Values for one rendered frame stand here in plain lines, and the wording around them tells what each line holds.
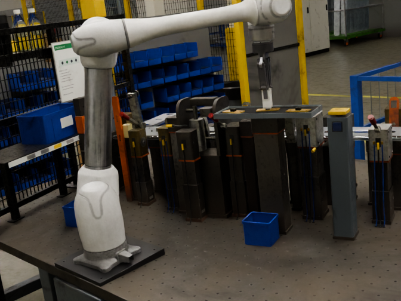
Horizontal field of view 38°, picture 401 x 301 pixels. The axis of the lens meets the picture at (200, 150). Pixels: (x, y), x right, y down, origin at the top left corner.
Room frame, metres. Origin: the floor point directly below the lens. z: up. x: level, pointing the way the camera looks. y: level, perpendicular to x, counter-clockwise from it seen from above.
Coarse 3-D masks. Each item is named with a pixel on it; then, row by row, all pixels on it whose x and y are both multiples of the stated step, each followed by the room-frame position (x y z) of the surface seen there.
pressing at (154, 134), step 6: (150, 132) 2.66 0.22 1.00; (156, 132) 2.65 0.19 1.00; (324, 132) 2.27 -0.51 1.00; (396, 132) 2.13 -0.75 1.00; (114, 138) 2.66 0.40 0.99; (150, 138) 2.56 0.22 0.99; (156, 138) 2.55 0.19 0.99; (324, 138) 2.18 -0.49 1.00; (354, 138) 2.13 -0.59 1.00; (360, 138) 2.12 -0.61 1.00; (366, 138) 2.10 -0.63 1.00; (396, 138) 2.05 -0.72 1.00
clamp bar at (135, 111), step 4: (136, 92) 2.54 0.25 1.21; (128, 96) 2.51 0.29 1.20; (132, 96) 2.51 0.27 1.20; (136, 96) 2.52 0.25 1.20; (132, 100) 2.52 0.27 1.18; (136, 100) 2.52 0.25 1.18; (132, 104) 2.52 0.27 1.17; (136, 104) 2.51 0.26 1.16; (132, 108) 2.53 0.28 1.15; (136, 108) 2.52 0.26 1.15; (132, 112) 2.53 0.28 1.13; (136, 112) 2.52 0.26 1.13; (140, 112) 2.53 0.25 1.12; (132, 116) 2.54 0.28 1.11; (136, 116) 2.53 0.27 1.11; (140, 116) 2.53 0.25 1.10; (136, 120) 2.53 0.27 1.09; (140, 120) 2.53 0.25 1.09; (140, 124) 2.53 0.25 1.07
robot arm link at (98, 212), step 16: (80, 192) 1.90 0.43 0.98; (96, 192) 1.88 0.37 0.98; (112, 192) 1.91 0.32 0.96; (80, 208) 1.87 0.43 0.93; (96, 208) 1.85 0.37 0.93; (112, 208) 1.88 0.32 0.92; (80, 224) 1.87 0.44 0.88; (96, 224) 1.84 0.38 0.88; (112, 224) 1.86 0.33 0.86; (96, 240) 1.85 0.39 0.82; (112, 240) 1.86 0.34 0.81
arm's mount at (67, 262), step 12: (132, 240) 2.04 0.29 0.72; (144, 252) 1.92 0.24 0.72; (156, 252) 1.91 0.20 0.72; (60, 264) 1.92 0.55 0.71; (72, 264) 1.91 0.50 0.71; (120, 264) 1.85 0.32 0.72; (132, 264) 1.84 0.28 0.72; (144, 264) 1.86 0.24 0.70; (84, 276) 1.80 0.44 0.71; (96, 276) 1.79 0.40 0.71; (108, 276) 1.78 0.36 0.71; (120, 276) 1.79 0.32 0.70
